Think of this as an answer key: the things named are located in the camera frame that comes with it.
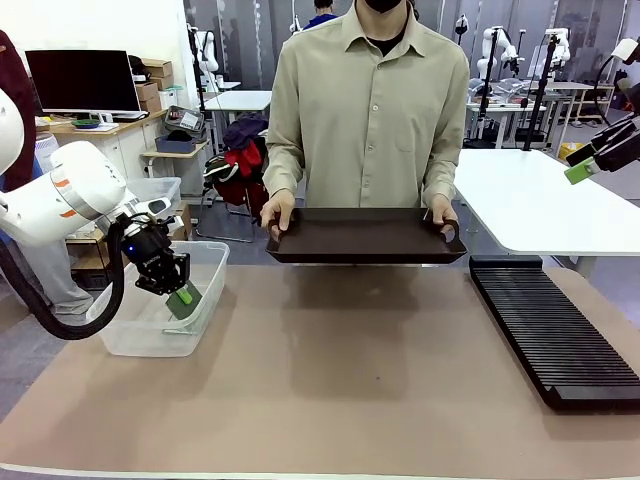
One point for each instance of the clear plastic storage box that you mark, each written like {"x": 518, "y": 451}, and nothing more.
{"x": 150, "y": 340}

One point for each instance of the chair with red clothes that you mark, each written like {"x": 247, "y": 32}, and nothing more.
{"x": 245, "y": 165}

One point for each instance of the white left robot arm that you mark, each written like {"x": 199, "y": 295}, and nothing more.
{"x": 65, "y": 195}

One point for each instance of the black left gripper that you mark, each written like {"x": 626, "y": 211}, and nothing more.
{"x": 155, "y": 260}

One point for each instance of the white head gooseneck stand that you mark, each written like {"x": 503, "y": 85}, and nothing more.
{"x": 625, "y": 50}

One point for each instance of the bystander in blue shirt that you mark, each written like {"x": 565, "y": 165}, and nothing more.
{"x": 320, "y": 17}

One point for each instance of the person's left hand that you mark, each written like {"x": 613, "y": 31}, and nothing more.
{"x": 444, "y": 210}

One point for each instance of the clear lidded storage bin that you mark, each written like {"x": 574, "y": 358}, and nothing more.
{"x": 160, "y": 192}

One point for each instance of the black computer monitor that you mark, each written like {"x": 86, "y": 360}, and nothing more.
{"x": 82, "y": 80}

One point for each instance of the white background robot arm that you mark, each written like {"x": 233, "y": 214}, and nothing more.
{"x": 207, "y": 50}
{"x": 559, "y": 45}
{"x": 497, "y": 50}

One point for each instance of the white table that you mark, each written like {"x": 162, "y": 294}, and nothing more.
{"x": 540, "y": 200}

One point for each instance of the green plate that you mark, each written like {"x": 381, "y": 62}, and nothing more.
{"x": 85, "y": 122}

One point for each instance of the person's right hand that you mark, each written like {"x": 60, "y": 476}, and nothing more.
{"x": 277, "y": 212}

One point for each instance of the bystander in dark red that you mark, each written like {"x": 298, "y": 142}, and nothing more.
{"x": 15, "y": 100}

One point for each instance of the yellow box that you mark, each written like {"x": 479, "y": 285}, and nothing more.
{"x": 571, "y": 150}

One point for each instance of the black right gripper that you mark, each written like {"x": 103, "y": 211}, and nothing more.
{"x": 622, "y": 145}

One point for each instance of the white background desk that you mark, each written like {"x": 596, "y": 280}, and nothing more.
{"x": 240, "y": 100}

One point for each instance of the cardboard box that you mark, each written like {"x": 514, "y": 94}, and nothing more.
{"x": 157, "y": 67}
{"x": 147, "y": 97}

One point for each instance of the person's right forearm beige sleeve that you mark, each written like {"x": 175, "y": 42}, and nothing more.
{"x": 282, "y": 172}

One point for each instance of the person's beige shirt torso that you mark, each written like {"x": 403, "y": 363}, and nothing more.
{"x": 367, "y": 125}

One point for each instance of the black slotted PCB rack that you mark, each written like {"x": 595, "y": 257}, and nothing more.
{"x": 550, "y": 330}

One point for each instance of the blue shallow bin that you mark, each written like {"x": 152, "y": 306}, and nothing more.
{"x": 175, "y": 145}

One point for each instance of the wooden desk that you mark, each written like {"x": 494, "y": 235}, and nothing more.
{"x": 130, "y": 125}

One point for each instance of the green perforated PCB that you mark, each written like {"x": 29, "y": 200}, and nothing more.
{"x": 181, "y": 311}

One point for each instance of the person's left forearm beige sleeve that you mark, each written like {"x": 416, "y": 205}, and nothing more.
{"x": 442, "y": 175}

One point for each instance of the dark brown plastic tray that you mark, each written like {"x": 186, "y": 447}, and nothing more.
{"x": 365, "y": 237}

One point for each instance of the black camera stand pole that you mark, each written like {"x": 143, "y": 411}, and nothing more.
{"x": 482, "y": 100}
{"x": 539, "y": 100}

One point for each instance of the grey labelled case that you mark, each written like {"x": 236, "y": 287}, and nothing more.
{"x": 184, "y": 120}

